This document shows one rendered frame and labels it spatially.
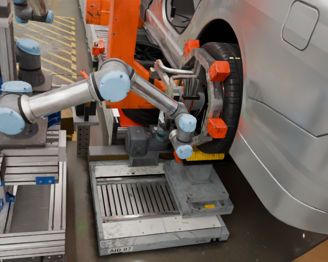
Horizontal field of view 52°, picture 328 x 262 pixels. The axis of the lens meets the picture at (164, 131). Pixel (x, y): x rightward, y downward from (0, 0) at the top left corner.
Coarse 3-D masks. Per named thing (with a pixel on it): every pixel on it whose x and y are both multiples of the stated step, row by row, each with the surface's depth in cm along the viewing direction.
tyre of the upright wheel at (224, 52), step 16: (208, 48) 192; (224, 48) 180; (240, 64) 173; (224, 80) 174; (240, 80) 170; (224, 96) 174; (240, 96) 170; (224, 112) 174; (240, 112) 171; (208, 144) 193; (224, 144) 182
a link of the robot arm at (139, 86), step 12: (108, 60) 132; (120, 60) 134; (132, 72) 140; (132, 84) 142; (144, 84) 144; (144, 96) 146; (156, 96) 147; (168, 96) 152; (168, 108) 151; (180, 108) 154
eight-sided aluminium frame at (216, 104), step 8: (200, 48) 191; (192, 56) 194; (200, 56) 182; (208, 56) 183; (184, 64) 206; (192, 64) 206; (208, 64) 173; (208, 72) 173; (208, 80) 174; (208, 88) 173; (216, 88) 175; (208, 96) 173; (216, 96) 174; (208, 104) 173; (216, 104) 170; (208, 112) 174; (216, 112) 174; (200, 136) 183; (208, 136) 181; (192, 144) 195; (200, 144) 196
